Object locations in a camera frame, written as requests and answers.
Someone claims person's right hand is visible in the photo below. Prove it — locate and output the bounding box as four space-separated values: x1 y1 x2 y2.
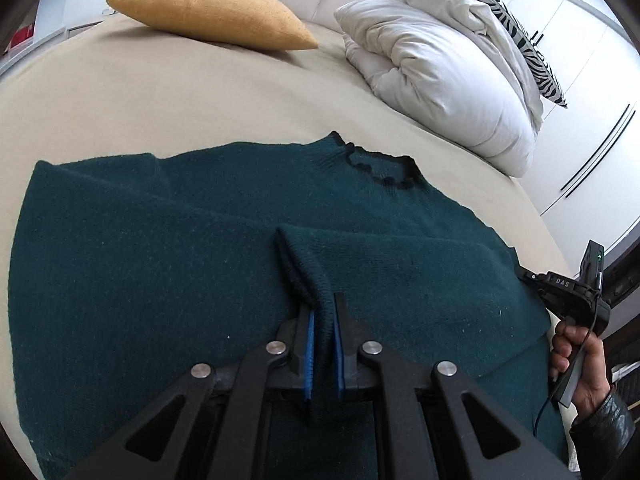
549 320 615 412

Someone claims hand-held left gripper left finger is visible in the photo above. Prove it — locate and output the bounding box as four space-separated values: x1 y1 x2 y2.
65 307 316 480

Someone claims white folded duvet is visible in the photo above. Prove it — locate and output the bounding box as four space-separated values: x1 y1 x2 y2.
334 0 545 177

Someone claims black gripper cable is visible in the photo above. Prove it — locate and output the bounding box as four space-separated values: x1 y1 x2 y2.
532 280 602 436

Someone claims yellow pillow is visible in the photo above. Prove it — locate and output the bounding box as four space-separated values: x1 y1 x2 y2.
106 0 319 52

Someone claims dark green knit sweater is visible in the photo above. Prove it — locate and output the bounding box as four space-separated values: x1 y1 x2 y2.
7 131 568 480

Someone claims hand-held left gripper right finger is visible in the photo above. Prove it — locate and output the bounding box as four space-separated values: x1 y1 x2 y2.
332 292 571 480

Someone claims white wardrobe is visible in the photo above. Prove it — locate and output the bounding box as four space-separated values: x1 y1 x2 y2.
500 0 640 243

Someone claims zebra print pillow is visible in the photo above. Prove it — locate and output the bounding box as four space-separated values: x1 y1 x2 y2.
394 0 569 109

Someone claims bed with beige sheet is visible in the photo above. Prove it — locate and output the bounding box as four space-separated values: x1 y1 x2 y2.
0 10 573 480

